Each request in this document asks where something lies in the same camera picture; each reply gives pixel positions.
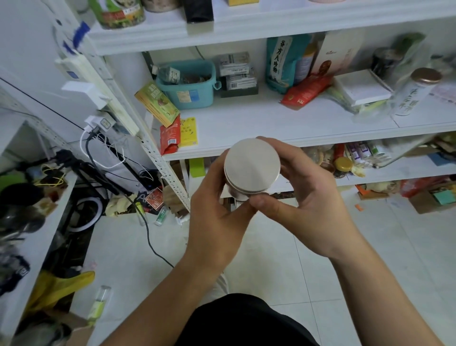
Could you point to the person's left hand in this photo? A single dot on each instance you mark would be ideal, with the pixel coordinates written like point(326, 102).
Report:
point(210, 228)

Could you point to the person's right hand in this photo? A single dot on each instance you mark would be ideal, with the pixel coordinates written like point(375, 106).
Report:
point(313, 210)

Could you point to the dark glass jar silver lid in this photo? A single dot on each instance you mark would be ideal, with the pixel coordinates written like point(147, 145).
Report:
point(251, 166)

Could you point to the white metal shelving unit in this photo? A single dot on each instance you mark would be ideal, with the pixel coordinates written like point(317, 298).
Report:
point(249, 121)

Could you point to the beige canister orange lid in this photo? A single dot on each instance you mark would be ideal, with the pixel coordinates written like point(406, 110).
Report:
point(160, 5)

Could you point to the clear green label nut jar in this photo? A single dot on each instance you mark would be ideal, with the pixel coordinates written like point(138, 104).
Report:
point(117, 13)

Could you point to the person's left forearm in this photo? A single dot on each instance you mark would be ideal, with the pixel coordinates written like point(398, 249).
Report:
point(160, 306)

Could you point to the person's black clothing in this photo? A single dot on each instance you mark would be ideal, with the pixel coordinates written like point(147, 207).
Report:
point(242, 324)

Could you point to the white flat box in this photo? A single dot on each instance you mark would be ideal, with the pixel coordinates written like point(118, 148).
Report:
point(362, 87)

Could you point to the white box brown print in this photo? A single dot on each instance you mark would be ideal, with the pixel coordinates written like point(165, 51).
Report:
point(340, 50)

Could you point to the tall black and yellow box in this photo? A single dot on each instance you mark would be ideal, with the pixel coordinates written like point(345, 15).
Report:
point(198, 11)

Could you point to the yellow tag packet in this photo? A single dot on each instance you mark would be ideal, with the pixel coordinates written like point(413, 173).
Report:
point(188, 132)

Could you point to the red snack packet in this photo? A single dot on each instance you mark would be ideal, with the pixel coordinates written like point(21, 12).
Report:
point(170, 137)

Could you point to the brown carton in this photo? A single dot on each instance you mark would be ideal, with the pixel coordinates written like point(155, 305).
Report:
point(427, 201)

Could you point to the red pouch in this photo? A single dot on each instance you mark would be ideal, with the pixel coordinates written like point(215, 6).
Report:
point(306, 91)

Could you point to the small clear bottle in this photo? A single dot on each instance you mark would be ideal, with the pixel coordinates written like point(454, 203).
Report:
point(100, 303)

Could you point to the green snack packet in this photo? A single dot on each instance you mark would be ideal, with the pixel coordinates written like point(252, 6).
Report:
point(158, 103)

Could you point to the teal plastic basket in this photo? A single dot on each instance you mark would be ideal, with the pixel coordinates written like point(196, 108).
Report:
point(187, 89)

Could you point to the teal pouch bag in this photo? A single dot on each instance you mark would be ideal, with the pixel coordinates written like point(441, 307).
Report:
point(285, 64)

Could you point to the small black grey boxes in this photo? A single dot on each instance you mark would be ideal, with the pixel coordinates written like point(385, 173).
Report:
point(236, 75)

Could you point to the yellow plastic bag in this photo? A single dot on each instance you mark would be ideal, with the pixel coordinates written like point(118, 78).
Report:
point(60, 289)

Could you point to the dark jar with lid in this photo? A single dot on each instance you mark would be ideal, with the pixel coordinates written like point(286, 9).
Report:
point(385, 63)

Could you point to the white power strip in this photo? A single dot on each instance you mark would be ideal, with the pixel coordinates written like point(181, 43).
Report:
point(100, 93)

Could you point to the white power adapter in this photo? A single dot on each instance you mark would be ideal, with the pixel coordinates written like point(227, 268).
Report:
point(84, 94)

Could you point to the blue tape strip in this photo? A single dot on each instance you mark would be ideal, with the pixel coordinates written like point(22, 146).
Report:
point(80, 35)

